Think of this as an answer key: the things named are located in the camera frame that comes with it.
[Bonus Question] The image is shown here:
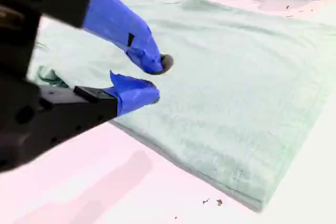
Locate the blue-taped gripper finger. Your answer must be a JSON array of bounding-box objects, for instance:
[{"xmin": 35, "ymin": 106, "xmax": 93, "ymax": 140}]
[
  {"xmin": 82, "ymin": 0, "xmax": 174, "ymax": 76},
  {"xmin": 39, "ymin": 70, "xmax": 161, "ymax": 148}
]

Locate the pale green T-shirt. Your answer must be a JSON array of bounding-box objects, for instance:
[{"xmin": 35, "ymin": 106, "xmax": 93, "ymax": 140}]
[{"xmin": 27, "ymin": 0, "xmax": 336, "ymax": 213}]

